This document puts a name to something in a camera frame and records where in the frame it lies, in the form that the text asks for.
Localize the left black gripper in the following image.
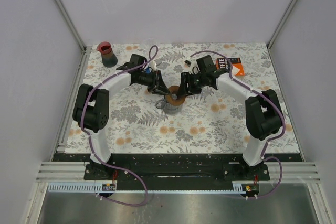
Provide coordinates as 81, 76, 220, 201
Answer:
137, 70, 170, 97

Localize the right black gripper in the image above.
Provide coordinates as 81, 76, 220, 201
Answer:
176, 72, 206, 98

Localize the brown wooden ring holder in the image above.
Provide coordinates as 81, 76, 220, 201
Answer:
164, 86, 185, 106

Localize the clear glass carafe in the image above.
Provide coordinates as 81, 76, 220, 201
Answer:
155, 98, 183, 115

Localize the orange coffee filter box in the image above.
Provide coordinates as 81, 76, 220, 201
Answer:
216, 57, 245, 77

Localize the blue cone dripper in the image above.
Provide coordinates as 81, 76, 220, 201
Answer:
145, 67, 153, 74

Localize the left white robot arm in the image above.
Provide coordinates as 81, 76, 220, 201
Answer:
72, 54, 170, 179

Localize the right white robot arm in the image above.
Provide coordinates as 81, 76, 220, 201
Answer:
176, 55, 286, 180

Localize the red topped dark flask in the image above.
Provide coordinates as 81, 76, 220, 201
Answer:
97, 41, 118, 68

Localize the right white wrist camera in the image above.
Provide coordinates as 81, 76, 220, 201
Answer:
184, 59, 195, 68

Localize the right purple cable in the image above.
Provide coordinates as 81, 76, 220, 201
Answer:
189, 50, 287, 200

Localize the purple cable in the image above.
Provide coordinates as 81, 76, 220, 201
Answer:
189, 50, 287, 200
80, 45, 159, 206

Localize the aluminium frame rail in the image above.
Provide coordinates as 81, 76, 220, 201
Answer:
53, 0, 87, 52

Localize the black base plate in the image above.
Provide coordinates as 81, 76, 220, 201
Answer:
52, 152, 271, 198

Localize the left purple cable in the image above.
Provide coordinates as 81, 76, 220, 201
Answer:
80, 45, 159, 206

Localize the white slotted cable duct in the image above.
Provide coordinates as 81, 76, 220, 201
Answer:
47, 182, 246, 195

